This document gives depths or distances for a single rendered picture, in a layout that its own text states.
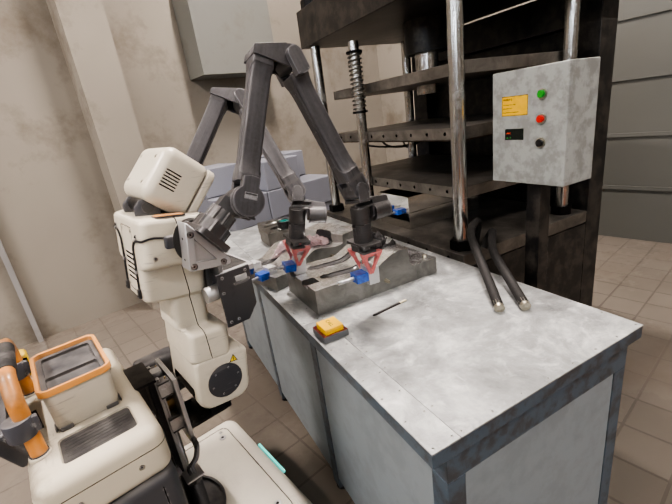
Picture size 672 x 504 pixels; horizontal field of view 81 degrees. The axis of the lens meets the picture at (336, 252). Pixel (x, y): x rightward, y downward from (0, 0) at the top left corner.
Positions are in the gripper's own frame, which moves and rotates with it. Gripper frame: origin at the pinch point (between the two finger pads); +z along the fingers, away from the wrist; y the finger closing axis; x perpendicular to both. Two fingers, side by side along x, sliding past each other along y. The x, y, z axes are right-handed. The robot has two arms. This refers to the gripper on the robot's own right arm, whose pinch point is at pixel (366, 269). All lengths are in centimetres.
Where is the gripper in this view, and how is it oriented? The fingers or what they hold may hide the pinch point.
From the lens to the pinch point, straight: 120.9
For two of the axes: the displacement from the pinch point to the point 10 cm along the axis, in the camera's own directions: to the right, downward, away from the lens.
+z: 1.3, 9.4, 3.2
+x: -8.7, 2.6, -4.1
